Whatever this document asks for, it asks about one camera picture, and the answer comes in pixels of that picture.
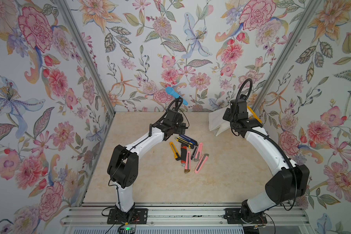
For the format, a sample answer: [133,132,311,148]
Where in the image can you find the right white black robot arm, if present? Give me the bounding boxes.
[223,99,310,222]

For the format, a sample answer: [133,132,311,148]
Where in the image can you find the pink utility knife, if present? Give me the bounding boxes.
[184,151,191,174]
[194,154,209,174]
[194,142,203,162]

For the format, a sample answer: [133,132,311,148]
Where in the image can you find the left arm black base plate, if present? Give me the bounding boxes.
[107,206,148,225]

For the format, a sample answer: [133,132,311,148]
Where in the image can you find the aluminium front rail frame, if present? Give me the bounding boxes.
[60,202,314,234]

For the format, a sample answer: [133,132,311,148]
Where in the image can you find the pink utility knife right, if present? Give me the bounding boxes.
[194,154,209,174]

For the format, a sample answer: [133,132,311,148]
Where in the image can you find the white canvas pouch yellow handles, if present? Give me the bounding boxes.
[209,106,266,138]

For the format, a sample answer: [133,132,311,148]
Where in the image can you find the pink utility knife middle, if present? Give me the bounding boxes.
[194,142,203,162]

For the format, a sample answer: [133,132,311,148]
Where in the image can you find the grey small utility knife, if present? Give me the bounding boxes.
[191,146,198,160]

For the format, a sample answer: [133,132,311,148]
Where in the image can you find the red black utility knife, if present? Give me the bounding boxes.
[181,144,187,166]

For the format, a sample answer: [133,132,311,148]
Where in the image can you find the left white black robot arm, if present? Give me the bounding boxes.
[107,110,189,214]

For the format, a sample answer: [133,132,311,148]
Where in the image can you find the blue microphone on black stand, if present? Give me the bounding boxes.
[165,87,189,111]

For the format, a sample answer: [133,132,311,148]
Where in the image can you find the pink utility knife left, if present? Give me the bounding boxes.
[184,151,191,174]

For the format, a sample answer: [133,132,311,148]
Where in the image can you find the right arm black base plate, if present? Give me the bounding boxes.
[223,207,267,225]

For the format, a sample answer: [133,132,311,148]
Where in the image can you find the blue utility knife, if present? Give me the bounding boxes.
[179,135,198,146]

